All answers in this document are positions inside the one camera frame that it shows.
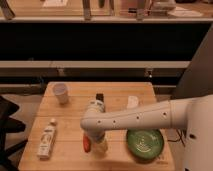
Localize red pepper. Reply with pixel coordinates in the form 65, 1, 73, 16
83, 134, 91, 153

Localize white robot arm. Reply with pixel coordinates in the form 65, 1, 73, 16
80, 95, 213, 171

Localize green bowl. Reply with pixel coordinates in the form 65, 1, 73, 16
126, 130, 164, 160

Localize black rectangular block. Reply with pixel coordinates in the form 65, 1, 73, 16
96, 93, 104, 101

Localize white plastic bottle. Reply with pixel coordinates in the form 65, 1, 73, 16
37, 118, 57, 159

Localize white paper cup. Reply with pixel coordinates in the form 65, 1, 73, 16
52, 83, 69, 104

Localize black office chair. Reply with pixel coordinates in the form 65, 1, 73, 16
0, 96, 27, 171

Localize black cable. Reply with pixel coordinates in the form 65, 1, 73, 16
166, 129, 185, 148

